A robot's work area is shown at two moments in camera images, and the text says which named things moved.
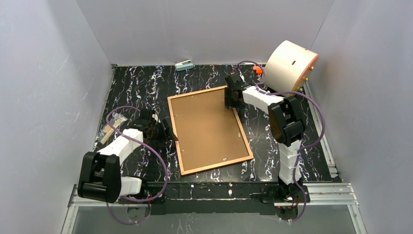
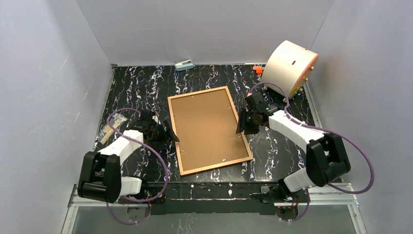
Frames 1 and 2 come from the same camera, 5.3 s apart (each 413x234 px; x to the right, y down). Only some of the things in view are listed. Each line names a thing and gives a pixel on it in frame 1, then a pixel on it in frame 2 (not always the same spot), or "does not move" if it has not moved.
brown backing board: [208, 133] does not move
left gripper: [162, 131] does not move
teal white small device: [184, 65] does not move
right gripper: [231, 93] to [245, 121]
